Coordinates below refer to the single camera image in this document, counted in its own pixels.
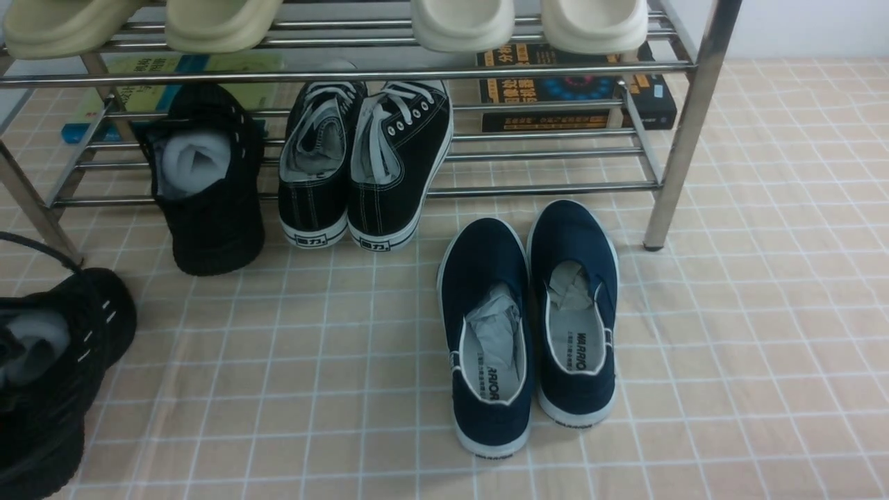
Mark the black knit sneaker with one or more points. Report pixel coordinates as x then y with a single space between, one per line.
204 157
57 347

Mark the metal shoe rack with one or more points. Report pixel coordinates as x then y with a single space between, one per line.
111 169

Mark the left navy slip-on shoe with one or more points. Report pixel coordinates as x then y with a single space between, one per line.
483 293

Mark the navy slip-on shoe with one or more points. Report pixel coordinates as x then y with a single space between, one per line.
483 293
575 278

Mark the right black canvas sneaker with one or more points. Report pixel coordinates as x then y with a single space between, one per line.
403 136

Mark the black canvas sneaker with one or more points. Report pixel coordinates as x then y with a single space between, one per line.
403 136
314 163

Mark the right navy slip-on shoe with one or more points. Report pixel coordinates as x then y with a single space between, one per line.
575 278

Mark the left black canvas sneaker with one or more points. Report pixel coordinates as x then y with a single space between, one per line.
314 163

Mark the black book with yellow text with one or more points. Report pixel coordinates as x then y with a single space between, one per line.
556 100

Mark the cream slipper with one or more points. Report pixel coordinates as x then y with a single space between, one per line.
595 27
462 26

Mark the cream slipper far right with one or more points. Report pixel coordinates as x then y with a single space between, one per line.
595 27

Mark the beige slipper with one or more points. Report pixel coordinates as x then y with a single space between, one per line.
40 30
218 26

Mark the green and blue book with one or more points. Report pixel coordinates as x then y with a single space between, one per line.
144 98

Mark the beige slipper far left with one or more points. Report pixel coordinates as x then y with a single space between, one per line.
40 30

